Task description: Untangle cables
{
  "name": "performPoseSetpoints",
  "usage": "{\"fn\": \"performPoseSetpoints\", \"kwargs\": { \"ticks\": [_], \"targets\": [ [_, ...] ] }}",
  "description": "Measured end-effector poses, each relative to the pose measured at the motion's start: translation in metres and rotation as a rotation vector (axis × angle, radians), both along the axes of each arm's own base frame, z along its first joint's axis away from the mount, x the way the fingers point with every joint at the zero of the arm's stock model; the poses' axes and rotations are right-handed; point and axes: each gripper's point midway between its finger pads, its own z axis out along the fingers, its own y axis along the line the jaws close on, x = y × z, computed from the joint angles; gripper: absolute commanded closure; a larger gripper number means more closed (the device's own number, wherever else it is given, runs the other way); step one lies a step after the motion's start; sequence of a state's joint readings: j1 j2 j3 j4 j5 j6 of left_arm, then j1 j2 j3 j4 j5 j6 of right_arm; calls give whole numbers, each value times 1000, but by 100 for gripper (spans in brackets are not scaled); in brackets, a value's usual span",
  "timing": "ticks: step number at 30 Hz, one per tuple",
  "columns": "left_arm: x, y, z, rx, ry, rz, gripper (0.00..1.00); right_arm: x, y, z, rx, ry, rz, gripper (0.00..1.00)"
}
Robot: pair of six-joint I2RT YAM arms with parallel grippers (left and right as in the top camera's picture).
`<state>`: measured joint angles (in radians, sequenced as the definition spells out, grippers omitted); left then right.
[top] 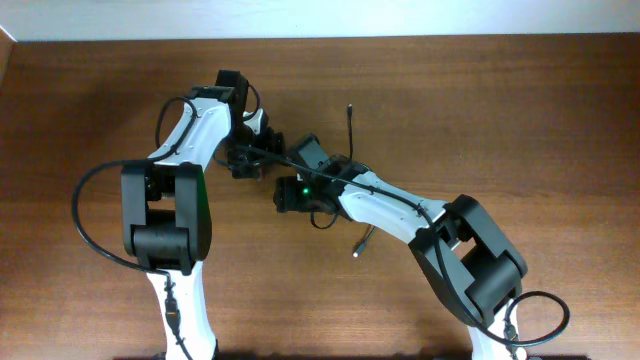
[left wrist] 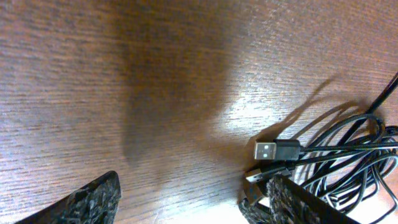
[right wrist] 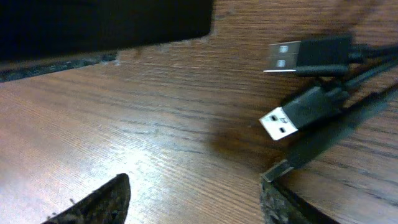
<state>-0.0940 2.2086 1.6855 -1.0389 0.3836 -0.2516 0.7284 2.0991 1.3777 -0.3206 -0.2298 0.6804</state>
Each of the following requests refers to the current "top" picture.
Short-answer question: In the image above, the black usb cable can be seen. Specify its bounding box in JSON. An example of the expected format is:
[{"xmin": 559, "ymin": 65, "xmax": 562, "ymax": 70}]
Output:
[{"xmin": 346, "ymin": 103, "xmax": 377, "ymax": 259}]

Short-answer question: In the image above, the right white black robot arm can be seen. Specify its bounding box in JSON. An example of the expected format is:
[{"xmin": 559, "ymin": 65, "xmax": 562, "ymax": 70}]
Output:
[{"xmin": 274, "ymin": 135, "xmax": 528, "ymax": 359}]

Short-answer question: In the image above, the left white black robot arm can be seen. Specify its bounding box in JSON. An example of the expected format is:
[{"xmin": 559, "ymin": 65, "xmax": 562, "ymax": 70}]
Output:
[{"xmin": 121, "ymin": 70, "xmax": 285, "ymax": 359}]

